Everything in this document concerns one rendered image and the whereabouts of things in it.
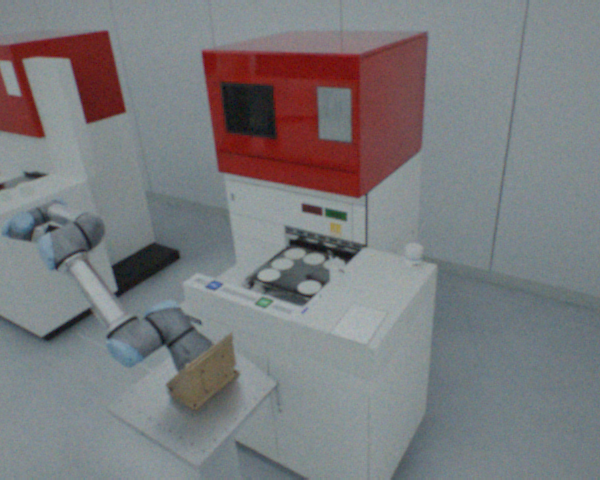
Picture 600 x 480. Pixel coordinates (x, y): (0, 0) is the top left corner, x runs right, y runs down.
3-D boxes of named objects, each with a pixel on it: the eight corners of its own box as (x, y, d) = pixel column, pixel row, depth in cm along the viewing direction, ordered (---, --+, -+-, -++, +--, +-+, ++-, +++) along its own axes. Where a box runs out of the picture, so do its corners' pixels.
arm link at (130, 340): (168, 339, 163) (73, 214, 170) (128, 367, 154) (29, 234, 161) (162, 350, 173) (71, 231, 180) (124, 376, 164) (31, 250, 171)
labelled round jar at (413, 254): (408, 260, 217) (409, 241, 212) (423, 264, 213) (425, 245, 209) (401, 268, 212) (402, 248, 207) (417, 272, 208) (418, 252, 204)
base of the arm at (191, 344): (188, 364, 160) (170, 340, 161) (172, 378, 171) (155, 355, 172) (221, 340, 171) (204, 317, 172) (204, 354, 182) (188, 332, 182)
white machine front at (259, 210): (235, 235, 279) (226, 168, 260) (367, 271, 238) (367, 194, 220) (232, 238, 277) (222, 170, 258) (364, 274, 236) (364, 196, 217)
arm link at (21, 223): (35, 203, 195) (32, 211, 204) (6, 215, 188) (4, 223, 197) (46, 220, 196) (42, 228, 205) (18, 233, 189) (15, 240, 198)
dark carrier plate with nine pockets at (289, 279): (291, 246, 249) (291, 245, 249) (352, 262, 232) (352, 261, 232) (249, 279, 224) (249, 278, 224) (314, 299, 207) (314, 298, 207)
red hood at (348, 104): (296, 133, 309) (290, 30, 281) (422, 149, 268) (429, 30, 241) (217, 172, 254) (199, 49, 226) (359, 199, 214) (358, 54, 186)
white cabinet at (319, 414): (273, 362, 306) (261, 246, 268) (425, 424, 258) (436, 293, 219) (203, 436, 259) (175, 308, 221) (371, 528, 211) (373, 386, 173)
